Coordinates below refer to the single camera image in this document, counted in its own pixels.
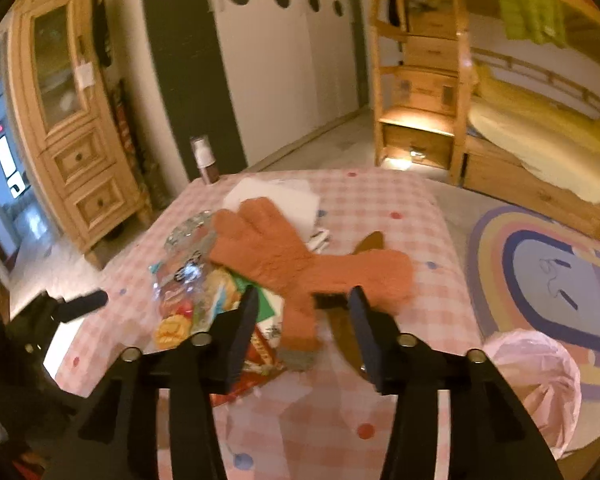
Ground red snack packet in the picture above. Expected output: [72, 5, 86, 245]
[210, 330, 286, 406]

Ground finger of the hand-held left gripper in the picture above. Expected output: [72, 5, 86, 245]
[55, 290, 109, 323]

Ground yellow bed sheet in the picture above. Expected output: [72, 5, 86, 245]
[475, 66, 600, 137]

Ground white foam block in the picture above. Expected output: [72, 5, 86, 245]
[222, 176, 321, 238]

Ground leaning patterned boards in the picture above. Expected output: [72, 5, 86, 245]
[107, 79, 170, 212]

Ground green card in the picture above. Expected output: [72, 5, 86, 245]
[235, 275, 286, 323]

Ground wooden glass-door cabinet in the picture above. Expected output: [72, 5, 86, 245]
[5, 0, 153, 267]

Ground white wardrobe with round holes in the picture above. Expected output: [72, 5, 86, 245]
[205, 0, 362, 162]

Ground wooden stair drawers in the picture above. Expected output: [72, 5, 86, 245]
[370, 0, 476, 173]

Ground pink checkered tablecloth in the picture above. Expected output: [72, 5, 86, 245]
[55, 167, 483, 480]

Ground dark tall panel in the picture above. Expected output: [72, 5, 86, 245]
[140, 0, 248, 186]

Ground rainbow pattern rug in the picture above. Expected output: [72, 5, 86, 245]
[467, 205, 600, 403]

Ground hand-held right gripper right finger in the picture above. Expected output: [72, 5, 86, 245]
[347, 285, 565, 480]

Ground brown spray bottle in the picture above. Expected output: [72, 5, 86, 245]
[190, 135, 222, 185]

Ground green puffer jacket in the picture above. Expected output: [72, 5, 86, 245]
[495, 0, 569, 49]

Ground orange fuzzy glove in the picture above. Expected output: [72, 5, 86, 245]
[209, 196, 415, 371]

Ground white printed paper packet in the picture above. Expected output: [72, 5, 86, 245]
[306, 227, 332, 254]

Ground wooden bunk bed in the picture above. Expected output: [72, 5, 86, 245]
[447, 0, 600, 252]

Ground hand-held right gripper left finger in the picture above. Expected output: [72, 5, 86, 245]
[45, 285, 259, 480]

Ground white paper note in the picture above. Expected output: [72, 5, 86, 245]
[75, 62, 97, 92]

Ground cream blanket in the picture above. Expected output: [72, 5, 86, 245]
[467, 105, 600, 207]

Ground colourful clear snack bag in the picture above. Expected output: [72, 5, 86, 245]
[150, 250, 246, 356]

